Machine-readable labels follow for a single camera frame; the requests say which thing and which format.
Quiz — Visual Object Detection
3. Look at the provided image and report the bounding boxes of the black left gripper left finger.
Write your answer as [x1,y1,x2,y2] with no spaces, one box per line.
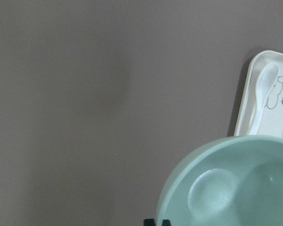
[143,218,155,226]

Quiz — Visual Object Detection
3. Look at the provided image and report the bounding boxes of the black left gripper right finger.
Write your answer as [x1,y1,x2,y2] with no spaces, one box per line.
[162,219,171,226]

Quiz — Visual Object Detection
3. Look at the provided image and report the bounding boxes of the green bowl end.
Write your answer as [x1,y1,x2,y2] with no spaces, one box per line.
[156,136,283,226]

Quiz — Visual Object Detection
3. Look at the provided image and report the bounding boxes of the cream serving tray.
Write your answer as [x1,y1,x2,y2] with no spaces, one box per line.
[234,50,283,138]

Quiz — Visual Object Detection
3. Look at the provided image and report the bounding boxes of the white ceramic spoon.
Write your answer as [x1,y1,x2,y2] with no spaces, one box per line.
[246,63,279,135]

